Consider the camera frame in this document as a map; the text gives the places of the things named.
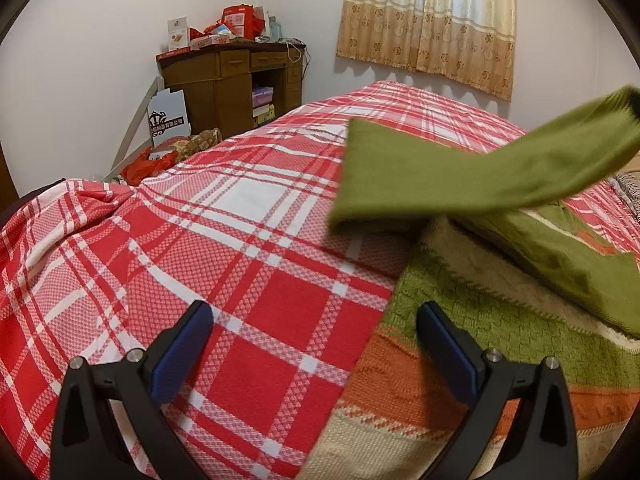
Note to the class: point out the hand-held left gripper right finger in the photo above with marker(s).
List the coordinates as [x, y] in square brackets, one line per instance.
[446, 351]

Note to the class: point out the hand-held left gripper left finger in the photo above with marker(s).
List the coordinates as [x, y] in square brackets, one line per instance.
[182, 350]

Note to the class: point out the green knitted sweater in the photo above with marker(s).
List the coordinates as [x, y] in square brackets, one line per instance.
[440, 185]

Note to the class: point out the red plaid bed sheet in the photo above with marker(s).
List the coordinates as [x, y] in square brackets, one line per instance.
[225, 260]

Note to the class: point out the red plastic bag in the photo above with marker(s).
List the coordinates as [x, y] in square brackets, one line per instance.
[145, 167]

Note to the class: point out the brown patterned bag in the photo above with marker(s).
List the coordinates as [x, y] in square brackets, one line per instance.
[197, 144]

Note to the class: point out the dark maroon cloth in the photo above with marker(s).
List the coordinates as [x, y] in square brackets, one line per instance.
[30, 195]

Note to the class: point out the grey leaning metal bar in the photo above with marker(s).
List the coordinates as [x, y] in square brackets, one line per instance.
[132, 127]

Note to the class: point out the white printed cardboard box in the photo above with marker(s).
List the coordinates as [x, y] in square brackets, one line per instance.
[167, 117]

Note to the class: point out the striped pillow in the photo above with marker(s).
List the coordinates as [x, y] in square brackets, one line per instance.
[629, 190]

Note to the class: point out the yellow box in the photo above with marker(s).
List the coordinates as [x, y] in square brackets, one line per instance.
[264, 115]

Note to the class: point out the brown wooden desk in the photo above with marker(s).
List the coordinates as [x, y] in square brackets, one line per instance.
[200, 80]

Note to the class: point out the white carton with orange print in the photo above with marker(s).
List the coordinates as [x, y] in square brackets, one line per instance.
[178, 35]

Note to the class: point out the pile of red gift boxes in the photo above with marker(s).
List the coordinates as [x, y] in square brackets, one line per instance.
[235, 22]

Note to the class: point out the beige patterned curtain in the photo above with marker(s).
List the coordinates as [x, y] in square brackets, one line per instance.
[430, 15]

